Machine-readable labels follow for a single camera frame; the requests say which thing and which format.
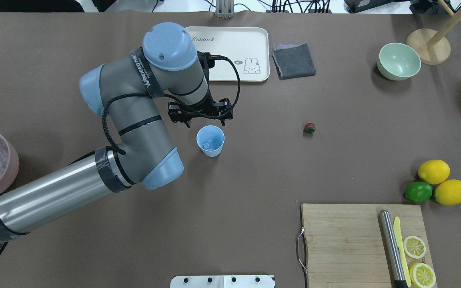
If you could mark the yellow lemon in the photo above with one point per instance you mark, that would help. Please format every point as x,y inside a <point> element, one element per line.
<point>448,192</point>
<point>434,171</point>

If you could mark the yellow lemon upper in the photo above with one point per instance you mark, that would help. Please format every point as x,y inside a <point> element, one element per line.
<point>434,171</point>

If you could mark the pink bowl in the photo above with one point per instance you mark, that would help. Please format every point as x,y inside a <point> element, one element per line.
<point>12,167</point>

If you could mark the red strawberry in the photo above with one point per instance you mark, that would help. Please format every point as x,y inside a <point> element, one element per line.
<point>309,128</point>

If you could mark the clear ice cube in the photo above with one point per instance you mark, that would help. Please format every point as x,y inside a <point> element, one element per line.
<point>209,146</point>

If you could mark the yellow lemon lower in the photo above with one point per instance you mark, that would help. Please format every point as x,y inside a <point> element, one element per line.
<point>448,192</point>

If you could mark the steel muddler rod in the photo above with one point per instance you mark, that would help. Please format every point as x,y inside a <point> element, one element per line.
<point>392,250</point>

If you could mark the cream rabbit tray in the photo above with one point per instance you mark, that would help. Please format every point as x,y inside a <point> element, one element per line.
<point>247,47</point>

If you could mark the green lime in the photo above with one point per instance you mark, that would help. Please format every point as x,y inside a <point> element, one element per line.
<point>419,192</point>

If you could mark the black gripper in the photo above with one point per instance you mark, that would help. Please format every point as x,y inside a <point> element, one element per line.
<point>204,108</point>

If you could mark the lemon half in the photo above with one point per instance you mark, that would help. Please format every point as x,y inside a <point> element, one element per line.
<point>422,275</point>
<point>414,247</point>

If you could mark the yellow plastic knife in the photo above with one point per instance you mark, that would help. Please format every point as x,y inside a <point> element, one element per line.
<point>399,241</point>

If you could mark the mint green bowl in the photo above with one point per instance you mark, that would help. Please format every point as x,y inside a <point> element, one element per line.
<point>397,61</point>

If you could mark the wooden cup stand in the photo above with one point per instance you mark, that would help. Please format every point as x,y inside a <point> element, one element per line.
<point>432,46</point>

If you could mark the lemon half lower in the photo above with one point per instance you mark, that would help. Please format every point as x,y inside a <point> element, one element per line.
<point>422,275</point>

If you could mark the lemon half upper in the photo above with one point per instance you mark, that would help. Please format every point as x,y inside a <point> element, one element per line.
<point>414,247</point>

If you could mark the grey folded cloth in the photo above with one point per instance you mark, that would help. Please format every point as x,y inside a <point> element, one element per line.
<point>293,61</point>

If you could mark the bamboo cutting board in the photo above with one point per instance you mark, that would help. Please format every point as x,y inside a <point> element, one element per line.
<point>344,243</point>

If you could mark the light blue plastic cup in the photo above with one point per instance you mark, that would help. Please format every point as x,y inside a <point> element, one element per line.
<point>212,134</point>

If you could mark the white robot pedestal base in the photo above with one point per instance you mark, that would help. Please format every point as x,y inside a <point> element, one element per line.
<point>223,281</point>

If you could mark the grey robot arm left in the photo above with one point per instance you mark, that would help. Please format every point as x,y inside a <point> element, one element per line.
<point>140,149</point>

